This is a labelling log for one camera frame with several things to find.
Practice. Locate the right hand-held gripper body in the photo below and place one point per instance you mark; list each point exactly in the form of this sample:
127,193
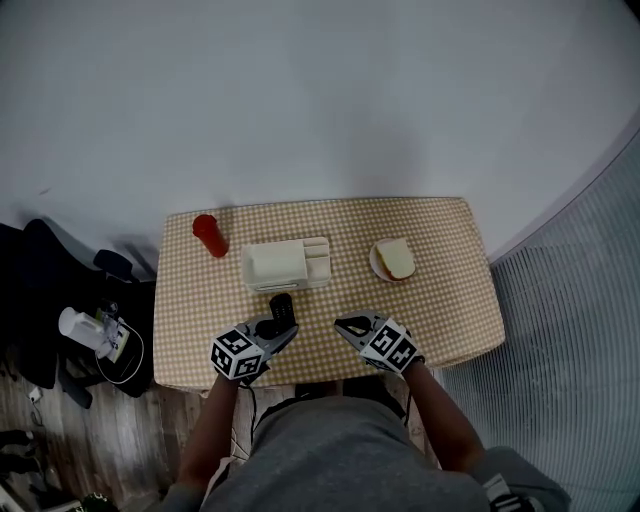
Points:
392,345

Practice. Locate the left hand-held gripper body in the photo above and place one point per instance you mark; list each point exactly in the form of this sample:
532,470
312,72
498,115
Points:
235,355

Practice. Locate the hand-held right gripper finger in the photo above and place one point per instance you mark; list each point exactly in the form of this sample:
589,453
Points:
357,314
359,341

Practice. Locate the small black object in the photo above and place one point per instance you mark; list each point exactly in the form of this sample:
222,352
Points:
281,305

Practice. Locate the white compartment tray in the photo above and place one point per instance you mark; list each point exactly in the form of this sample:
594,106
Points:
275,262

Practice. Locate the person's left forearm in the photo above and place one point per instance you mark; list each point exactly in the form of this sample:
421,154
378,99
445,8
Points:
212,430

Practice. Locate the person's right forearm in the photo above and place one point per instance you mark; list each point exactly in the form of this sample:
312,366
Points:
445,420

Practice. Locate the yellow checkered tablecloth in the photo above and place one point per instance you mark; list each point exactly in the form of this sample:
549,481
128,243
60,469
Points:
425,320

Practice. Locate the bread slice on plate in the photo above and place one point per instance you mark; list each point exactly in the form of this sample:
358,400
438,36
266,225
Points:
374,267

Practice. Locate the red bottle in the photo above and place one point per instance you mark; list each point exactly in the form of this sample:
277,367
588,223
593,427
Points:
212,237

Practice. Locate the person's grey sweatshirt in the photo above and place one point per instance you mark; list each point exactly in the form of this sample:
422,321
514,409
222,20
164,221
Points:
340,460

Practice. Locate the white electric kettle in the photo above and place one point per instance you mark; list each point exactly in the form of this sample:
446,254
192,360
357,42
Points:
80,327

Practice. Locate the ribbed glass partition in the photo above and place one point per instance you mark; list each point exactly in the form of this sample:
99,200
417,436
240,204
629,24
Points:
575,325

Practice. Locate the green plant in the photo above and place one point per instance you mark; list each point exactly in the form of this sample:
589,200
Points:
97,502

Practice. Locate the black office chair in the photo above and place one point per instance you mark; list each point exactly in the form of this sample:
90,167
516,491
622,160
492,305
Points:
40,300

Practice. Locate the white power plug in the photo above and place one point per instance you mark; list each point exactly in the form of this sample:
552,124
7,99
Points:
35,395

